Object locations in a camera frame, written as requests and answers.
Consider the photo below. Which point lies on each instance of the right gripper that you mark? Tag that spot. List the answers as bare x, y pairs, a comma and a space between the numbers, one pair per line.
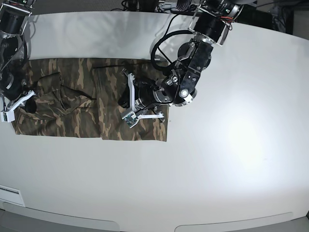
14, 88

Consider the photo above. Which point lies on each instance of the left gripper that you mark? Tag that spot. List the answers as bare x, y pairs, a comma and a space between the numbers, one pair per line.
149, 94

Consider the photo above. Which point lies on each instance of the camouflage T-shirt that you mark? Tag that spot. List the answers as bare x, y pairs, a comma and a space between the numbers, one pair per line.
82, 97

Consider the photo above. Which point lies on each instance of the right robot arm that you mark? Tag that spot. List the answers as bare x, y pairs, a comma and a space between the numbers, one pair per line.
14, 17

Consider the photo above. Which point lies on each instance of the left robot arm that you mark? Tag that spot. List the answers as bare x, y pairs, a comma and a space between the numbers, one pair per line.
211, 22

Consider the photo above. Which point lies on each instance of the white label plate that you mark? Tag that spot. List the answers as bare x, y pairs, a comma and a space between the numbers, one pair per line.
11, 195

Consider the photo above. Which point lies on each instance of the black power strip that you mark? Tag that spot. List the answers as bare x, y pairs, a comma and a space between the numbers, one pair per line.
175, 10

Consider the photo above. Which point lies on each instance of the dark equipment clutter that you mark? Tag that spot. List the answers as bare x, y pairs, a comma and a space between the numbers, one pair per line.
150, 6

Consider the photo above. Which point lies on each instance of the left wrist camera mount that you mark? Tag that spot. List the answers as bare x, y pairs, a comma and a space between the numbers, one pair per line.
132, 115

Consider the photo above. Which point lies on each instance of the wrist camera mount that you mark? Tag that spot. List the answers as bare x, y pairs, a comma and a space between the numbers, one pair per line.
132, 115
7, 114

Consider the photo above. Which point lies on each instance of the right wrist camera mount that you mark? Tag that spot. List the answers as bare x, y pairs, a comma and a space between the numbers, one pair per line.
7, 114

